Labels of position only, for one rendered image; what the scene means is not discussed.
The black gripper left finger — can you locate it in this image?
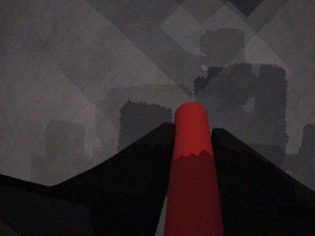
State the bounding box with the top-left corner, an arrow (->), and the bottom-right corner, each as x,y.
0,122 -> 176,236

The red peg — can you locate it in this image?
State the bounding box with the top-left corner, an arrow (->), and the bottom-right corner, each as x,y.
162,102 -> 223,236

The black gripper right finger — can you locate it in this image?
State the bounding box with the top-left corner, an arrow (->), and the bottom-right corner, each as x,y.
212,129 -> 315,236

